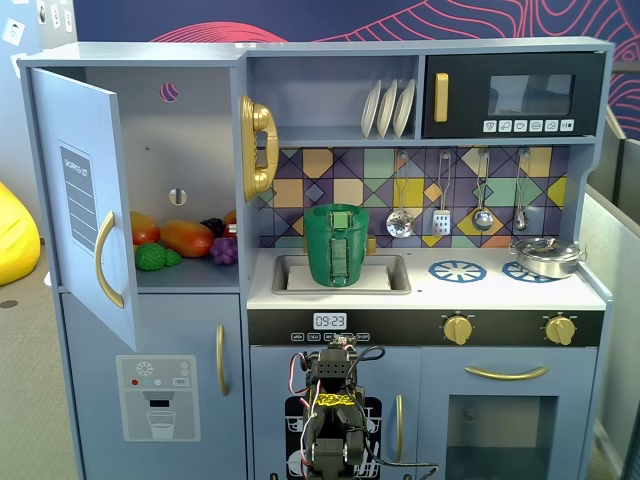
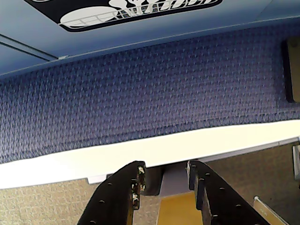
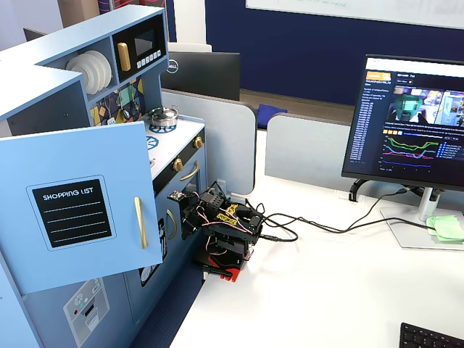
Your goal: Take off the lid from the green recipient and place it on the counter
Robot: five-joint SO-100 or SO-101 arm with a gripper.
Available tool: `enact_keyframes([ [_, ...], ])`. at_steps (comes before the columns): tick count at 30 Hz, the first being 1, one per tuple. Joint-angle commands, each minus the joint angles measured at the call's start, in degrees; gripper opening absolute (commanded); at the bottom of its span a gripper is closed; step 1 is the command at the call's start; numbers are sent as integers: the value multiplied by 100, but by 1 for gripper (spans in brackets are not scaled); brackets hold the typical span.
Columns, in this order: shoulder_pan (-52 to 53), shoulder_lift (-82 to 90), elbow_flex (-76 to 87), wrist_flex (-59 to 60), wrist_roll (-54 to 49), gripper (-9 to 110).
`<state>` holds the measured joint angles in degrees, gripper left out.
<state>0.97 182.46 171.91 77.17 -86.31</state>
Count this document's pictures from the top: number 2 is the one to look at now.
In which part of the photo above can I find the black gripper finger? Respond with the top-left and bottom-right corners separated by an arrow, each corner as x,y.
76,160 -> 147,225
186,160 -> 270,225

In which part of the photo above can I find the yellow flat panel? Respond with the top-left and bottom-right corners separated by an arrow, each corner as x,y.
157,191 -> 200,225

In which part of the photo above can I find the black edged tan board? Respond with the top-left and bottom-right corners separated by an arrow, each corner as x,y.
281,38 -> 300,104

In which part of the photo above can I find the blue toy kitchen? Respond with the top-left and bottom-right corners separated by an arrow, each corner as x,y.
0,0 -> 300,76

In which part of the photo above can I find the silver metal bar handle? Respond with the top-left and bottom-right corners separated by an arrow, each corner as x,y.
254,195 -> 290,225

